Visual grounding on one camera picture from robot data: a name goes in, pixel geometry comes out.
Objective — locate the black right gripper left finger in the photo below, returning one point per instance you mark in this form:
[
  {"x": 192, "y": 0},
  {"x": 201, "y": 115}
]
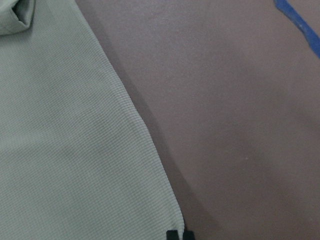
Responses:
[{"x": 172, "y": 235}]

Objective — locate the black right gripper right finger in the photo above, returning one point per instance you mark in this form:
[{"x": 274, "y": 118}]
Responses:
[{"x": 188, "y": 235}]

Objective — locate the olive green long-sleeve shirt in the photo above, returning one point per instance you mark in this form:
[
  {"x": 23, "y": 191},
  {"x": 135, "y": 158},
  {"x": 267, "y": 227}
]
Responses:
[{"x": 77, "y": 161}]

